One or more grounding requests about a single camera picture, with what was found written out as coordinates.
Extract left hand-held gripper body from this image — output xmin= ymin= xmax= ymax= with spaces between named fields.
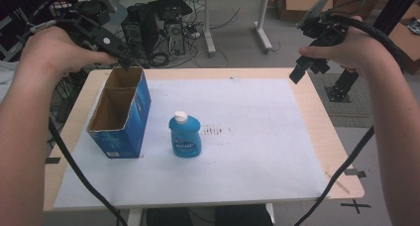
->
xmin=58 ymin=0 xmax=133 ymax=64

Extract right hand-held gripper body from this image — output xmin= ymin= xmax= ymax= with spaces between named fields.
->
xmin=296 ymin=0 xmax=351 ymax=52

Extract person's right hand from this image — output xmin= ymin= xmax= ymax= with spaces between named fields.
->
xmin=297 ymin=15 xmax=397 ymax=78

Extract person's left hand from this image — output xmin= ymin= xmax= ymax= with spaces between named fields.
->
xmin=20 ymin=25 xmax=117 ymax=83

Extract brown cardboard box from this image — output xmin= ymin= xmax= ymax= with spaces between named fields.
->
xmin=269 ymin=0 xmax=420 ymax=22

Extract black metal stand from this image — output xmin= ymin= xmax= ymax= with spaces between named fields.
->
xmin=324 ymin=0 xmax=420 ymax=103

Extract black computer tower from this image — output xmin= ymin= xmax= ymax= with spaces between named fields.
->
xmin=121 ymin=0 xmax=194 ymax=67

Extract blue cardboard box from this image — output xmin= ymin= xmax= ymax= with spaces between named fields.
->
xmin=86 ymin=65 xmax=153 ymax=160

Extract white-legged table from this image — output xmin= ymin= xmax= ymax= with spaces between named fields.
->
xmin=197 ymin=0 xmax=302 ymax=58

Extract blue bottle with white cap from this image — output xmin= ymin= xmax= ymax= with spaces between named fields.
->
xmin=168 ymin=110 xmax=202 ymax=159

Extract white mat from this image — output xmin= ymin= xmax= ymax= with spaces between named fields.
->
xmin=52 ymin=77 xmax=331 ymax=210

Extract person's dark trousers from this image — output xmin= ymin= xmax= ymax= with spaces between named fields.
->
xmin=146 ymin=203 xmax=274 ymax=226

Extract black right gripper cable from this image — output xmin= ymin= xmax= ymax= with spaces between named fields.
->
xmin=293 ymin=12 xmax=405 ymax=226

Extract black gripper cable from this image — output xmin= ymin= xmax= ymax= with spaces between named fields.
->
xmin=48 ymin=117 xmax=129 ymax=226
xmin=293 ymin=12 xmax=405 ymax=226

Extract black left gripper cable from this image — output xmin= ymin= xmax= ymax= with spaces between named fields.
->
xmin=48 ymin=117 xmax=129 ymax=226

